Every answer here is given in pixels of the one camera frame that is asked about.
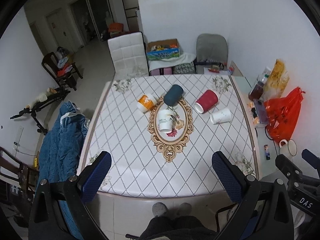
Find red paper cup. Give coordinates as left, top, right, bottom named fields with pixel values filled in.
left=195, top=89, right=219, bottom=114

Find white paper cup with birds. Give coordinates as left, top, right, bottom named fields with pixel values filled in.
left=210, top=108, right=232, bottom=124

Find orange and white cup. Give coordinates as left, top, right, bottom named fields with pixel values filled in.
left=137, top=93, right=157, bottom=113

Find white printed paper cup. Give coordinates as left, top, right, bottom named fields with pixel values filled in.
left=158, top=109, right=175, bottom=133

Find dark teal cup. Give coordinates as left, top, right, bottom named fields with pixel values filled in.
left=163, top=84, right=184, bottom=106

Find blue knitted blanket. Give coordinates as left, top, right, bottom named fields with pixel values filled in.
left=35, top=100, right=91, bottom=240

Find small dark lighter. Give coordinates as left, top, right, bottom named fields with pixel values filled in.
left=264, top=145, right=271, bottom=160

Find white enamel mug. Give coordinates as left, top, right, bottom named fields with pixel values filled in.
left=279, top=139, right=297, bottom=157

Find grey slipper right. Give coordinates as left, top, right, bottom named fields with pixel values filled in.
left=175, top=203, right=192, bottom=217

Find grey slipper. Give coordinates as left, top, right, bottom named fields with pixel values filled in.
left=175, top=203, right=192, bottom=217
left=152, top=202, right=168, bottom=217

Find floral tissue pack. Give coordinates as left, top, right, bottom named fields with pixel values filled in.
left=247, top=102, right=261, bottom=127

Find grey slipper left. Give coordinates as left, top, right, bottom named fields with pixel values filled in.
left=152, top=202, right=168, bottom=217

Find white diamond pattern tablecloth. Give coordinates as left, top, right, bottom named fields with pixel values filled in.
left=79, top=74, right=259, bottom=198

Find red plastic bag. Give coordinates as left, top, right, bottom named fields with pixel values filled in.
left=264, top=87, right=305, bottom=144

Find black tripod stand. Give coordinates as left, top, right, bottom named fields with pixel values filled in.
left=10, top=87, right=71, bottom=135

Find plastic bottle with brown liquid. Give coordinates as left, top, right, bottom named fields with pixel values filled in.
left=248, top=67, right=271, bottom=101

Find dark wooden chair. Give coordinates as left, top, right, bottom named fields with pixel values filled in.
left=41, top=52, right=83, bottom=91

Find yellow snack bag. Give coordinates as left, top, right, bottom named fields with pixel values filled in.
left=262, top=59, right=290, bottom=101

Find white leather chair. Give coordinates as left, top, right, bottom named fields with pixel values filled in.
left=107, top=32, right=149, bottom=80

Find grey cushioned chair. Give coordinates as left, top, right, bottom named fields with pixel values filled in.
left=194, top=34, right=228, bottom=74

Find cardboard box with items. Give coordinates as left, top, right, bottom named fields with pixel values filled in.
left=146, top=38, right=180, bottom=61

